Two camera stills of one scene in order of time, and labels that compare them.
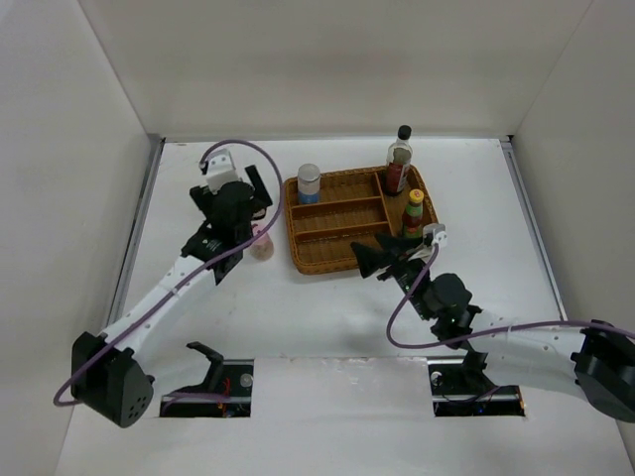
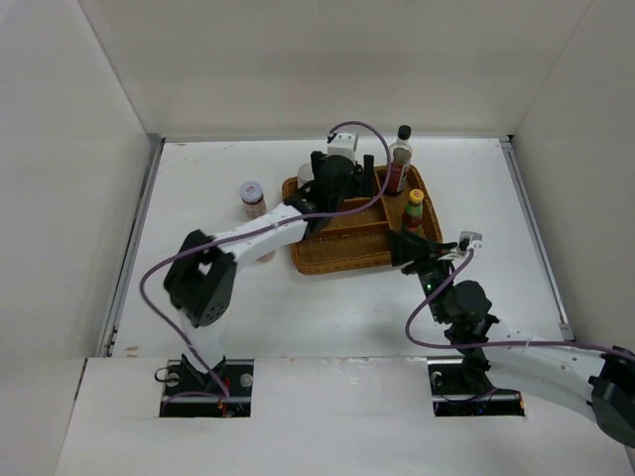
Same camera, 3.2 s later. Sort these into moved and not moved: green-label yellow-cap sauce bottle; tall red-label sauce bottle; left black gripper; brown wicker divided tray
Moved: left black gripper
Not moved: green-label yellow-cap sauce bottle; tall red-label sauce bottle; brown wicker divided tray
